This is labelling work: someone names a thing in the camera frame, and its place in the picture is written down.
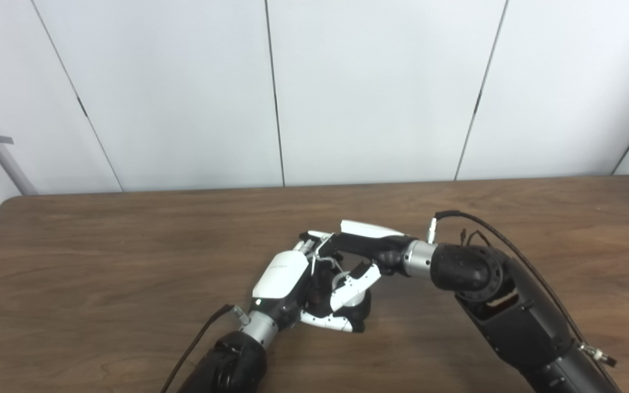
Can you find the round black stepped part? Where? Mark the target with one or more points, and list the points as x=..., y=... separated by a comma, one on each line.
x=320, y=297

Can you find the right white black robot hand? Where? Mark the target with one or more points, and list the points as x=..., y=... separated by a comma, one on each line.
x=369, y=243

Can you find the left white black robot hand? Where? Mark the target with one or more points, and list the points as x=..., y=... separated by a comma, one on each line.
x=282, y=284

